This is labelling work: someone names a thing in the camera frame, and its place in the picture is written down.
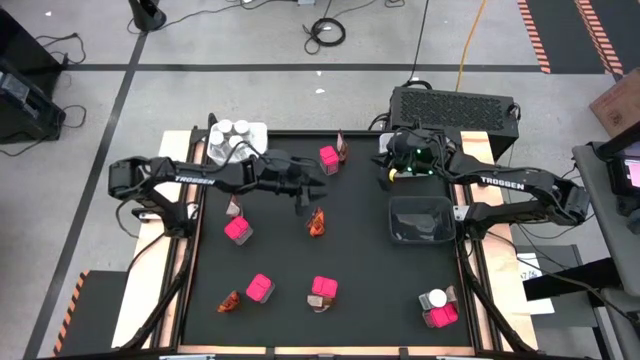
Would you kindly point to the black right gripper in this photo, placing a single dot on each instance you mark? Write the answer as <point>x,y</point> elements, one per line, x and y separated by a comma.
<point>412,155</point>

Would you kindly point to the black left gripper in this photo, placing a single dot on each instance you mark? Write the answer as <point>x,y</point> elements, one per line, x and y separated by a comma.
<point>277,175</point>

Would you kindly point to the red-lidded smoked paprika tin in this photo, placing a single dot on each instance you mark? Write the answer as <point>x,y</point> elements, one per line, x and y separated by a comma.
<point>441,316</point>
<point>260,288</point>
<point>325,286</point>
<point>329,159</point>
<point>237,229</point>

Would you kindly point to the white cap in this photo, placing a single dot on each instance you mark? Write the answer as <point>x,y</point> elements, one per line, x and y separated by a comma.
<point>225,126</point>
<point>241,127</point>

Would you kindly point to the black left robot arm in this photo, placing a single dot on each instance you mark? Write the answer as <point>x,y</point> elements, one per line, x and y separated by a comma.
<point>200,180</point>

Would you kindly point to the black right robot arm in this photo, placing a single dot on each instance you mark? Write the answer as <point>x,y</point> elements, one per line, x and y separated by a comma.
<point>505,182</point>

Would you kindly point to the yellow tape marker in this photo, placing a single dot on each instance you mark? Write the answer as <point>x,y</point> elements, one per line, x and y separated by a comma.
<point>393,174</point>

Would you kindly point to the dark grey translucent bin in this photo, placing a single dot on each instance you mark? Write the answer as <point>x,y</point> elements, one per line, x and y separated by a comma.
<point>422,220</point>

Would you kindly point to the low white plastic bin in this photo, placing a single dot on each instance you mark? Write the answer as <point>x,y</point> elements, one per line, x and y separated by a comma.
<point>260,131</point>

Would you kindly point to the black perforated computer case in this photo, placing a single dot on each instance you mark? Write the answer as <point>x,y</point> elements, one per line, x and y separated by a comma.
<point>452,112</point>

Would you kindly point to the grey clamp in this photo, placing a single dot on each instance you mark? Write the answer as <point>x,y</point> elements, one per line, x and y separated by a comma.
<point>145,212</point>

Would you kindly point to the white paper sheet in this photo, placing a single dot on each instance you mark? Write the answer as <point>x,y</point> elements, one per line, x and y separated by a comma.
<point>531,272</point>

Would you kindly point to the black striped-edge floor mat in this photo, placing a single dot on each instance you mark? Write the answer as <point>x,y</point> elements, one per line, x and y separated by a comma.
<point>92,312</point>
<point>562,30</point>

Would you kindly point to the grey desk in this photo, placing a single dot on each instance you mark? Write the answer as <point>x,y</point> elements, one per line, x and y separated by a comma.
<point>607,225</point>

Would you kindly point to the black stand base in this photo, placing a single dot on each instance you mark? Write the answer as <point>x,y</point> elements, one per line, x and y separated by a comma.
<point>146,15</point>

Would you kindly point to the black monitor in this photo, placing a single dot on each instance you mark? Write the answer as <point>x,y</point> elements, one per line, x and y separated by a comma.
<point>625,172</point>

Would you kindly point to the cardboard box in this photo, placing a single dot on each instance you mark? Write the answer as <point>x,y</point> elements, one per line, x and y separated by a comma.
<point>617,105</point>

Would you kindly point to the black equipment cabinet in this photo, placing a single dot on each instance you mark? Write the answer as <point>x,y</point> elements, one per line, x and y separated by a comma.
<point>25,100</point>

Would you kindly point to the white metal bracket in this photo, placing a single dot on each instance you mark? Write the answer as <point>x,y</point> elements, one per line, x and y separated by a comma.
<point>460,212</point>

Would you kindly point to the black frame strut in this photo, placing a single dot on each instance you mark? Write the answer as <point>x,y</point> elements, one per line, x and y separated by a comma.
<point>487,300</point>
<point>165,300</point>

